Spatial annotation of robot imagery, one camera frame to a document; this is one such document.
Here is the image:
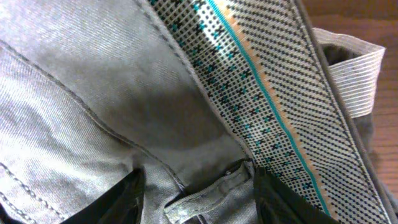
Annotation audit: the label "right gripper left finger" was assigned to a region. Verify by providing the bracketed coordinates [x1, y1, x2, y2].
[63, 169, 145, 224]

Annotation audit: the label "grey shorts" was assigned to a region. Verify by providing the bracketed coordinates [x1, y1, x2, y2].
[1, 0, 397, 223]

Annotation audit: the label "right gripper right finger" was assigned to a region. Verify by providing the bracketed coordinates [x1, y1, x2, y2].
[254, 168, 337, 224]

